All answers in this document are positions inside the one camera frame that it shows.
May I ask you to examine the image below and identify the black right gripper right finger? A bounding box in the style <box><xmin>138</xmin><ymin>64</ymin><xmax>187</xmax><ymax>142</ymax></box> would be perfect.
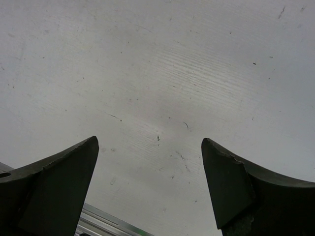
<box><xmin>201</xmin><ymin>138</ymin><xmax>315</xmax><ymax>236</ymax></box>

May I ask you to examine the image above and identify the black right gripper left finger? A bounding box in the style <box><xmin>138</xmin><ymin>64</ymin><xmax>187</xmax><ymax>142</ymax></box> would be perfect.
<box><xmin>0</xmin><ymin>136</ymin><xmax>99</xmax><ymax>236</ymax></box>

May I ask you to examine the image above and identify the aluminium frame rail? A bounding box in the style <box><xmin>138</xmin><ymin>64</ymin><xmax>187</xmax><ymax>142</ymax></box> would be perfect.
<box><xmin>75</xmin><ymin>203</ymin><xmax>152</xmax><ymax>236</ymax></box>

